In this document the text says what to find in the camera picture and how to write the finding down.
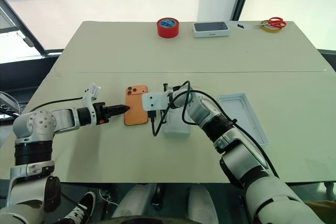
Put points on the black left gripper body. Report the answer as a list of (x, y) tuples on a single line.
[(101, 113)]

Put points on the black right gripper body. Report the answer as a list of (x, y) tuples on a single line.
[(152, 116)]

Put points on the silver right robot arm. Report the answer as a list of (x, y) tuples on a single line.
[(236, 153)]

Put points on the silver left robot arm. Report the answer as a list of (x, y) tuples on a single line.
[(39, 124)]

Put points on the white phone box base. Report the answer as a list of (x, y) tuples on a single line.
[(177, 125)]

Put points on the white phone box lid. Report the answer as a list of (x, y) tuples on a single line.
[(244, 119)]

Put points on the white box with phone print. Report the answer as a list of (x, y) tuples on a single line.
[(211, 29)]

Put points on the orange smartphone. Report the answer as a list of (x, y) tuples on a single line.
[(135, 111)]

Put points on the white robot leg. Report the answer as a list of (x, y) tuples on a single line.
[(136, 200), (203, 203)]

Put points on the red tape roll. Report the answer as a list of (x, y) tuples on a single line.
[(168, 27)]

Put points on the clear plastic container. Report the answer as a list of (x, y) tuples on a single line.
[(9, 104)]

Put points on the black and white sneaker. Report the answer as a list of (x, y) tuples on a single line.
[(80, 208)]

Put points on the small black object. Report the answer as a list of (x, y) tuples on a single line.
[(240, 26)]

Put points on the yellow tape roll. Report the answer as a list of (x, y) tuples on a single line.
[(270, 29)]

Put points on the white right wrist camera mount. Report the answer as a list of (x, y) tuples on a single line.
[(155, 101)]

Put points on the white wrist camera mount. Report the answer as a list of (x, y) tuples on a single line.
[(155, 101), (90, 95)]

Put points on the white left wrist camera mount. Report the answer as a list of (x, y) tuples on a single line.
[(90, 95)]

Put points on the dark slanted window frame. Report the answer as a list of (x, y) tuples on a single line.
[(21, 22)]

